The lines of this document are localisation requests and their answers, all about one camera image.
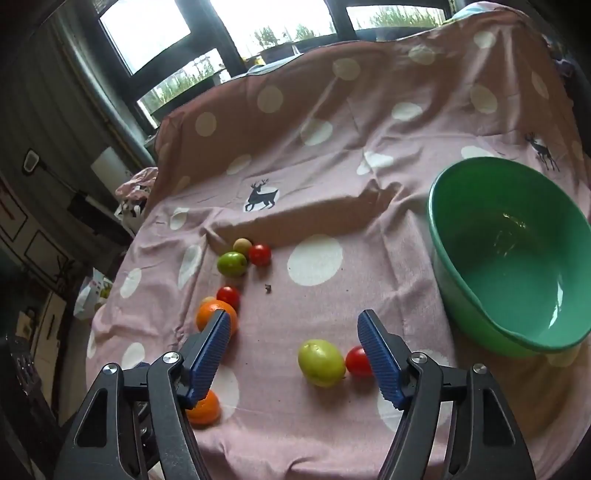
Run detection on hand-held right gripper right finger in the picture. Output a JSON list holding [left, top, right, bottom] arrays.
[[358, 309, 536, 480]]

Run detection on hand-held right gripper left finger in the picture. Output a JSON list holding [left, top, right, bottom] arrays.
[[53, 310, 232, 480]]

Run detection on orange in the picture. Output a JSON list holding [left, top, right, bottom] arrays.
[[196, 299, 239, 337], [185, 389, 222, 426]]

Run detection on large yellow-green fruit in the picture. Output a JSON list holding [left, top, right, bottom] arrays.
[[297, 340, 347, 387]]

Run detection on small green reddish fruit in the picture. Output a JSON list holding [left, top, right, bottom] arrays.
[[217, 251, 249, 278]]

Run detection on green plastic bowl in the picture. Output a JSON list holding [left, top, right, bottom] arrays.
[[427, 157, 591, 358]]

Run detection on white snack bag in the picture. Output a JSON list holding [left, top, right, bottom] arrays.
[[74, 270, 114, 321]]

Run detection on pink polka-dot deer blanket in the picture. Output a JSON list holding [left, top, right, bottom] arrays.
[[85, 0, 591, 480]]

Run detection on pink floral cloth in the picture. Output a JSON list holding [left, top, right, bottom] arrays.
[[115, 167, 158, 204]]

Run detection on black framed window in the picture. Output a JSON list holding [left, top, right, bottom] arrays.
[[69, 0, 462, 134]]

